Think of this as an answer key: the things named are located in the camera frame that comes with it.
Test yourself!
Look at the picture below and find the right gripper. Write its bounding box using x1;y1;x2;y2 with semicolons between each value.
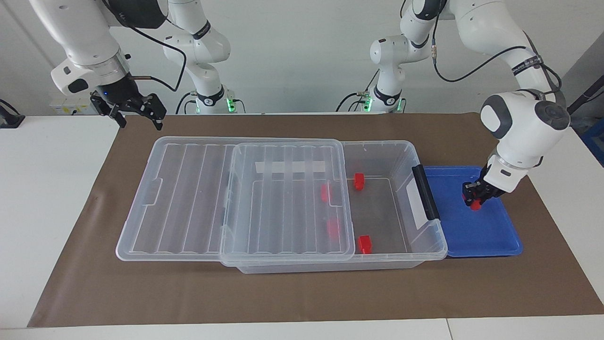
90;76;168;131

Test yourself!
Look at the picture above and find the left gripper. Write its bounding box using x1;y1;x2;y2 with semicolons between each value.
462;164;496;209

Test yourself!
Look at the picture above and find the clear plastic storage box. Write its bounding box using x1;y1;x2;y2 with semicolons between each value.
233;140;448;275

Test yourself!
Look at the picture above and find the blue plastic tray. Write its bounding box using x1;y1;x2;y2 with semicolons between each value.
423;165;524;258

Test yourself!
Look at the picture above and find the clear plastic lid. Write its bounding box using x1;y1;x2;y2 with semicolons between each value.
116;136;356;268

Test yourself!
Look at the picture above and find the black stand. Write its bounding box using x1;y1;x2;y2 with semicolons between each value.
566;75;604;116
0;98;26;129

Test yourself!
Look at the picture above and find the black cable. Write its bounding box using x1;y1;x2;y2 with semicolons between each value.
430;0;563;102
175;91;197;115
336;69;381;113
124;21;188;92

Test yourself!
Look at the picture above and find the black box handle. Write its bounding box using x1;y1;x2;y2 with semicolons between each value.
411;165;440;221

